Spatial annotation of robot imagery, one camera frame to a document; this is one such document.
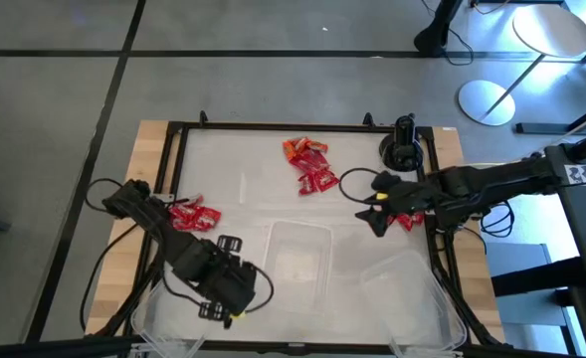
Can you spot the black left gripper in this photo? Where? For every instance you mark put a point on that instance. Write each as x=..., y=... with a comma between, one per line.
x=223, y=281

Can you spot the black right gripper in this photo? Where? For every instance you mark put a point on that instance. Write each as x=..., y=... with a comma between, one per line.
x=407, y=196

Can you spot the clear plastic bin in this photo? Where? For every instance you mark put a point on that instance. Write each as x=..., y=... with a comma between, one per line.
x=412, y=303
x=297, y=278
x=158, y=323

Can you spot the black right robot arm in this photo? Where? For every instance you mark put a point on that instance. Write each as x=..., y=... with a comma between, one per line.
x=486, y=181

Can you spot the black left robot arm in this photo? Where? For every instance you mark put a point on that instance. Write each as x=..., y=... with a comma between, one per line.
x=173, y=243

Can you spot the black round-base stand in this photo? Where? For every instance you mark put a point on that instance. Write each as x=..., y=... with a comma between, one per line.
x=399, y=154

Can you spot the black desk leg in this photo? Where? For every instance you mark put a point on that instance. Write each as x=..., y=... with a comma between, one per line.
x=546, y=128

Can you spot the black aluminium table frame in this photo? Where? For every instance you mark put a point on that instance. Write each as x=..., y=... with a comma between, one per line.
x=322, y=126

